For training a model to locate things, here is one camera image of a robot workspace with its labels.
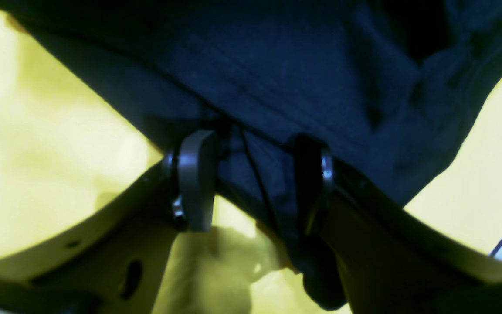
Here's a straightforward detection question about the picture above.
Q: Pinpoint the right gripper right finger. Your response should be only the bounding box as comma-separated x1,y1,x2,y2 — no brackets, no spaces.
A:
292,133,502,314

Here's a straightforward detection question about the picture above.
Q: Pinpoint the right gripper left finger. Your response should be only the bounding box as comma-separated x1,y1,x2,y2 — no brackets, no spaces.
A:
0,130,218,314

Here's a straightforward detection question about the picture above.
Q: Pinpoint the dark navy T-shirt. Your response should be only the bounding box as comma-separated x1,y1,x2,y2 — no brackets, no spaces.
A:
0,0,502,310

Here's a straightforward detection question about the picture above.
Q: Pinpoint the yellow table cloth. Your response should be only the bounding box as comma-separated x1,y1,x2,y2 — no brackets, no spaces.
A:
0,11,502,314

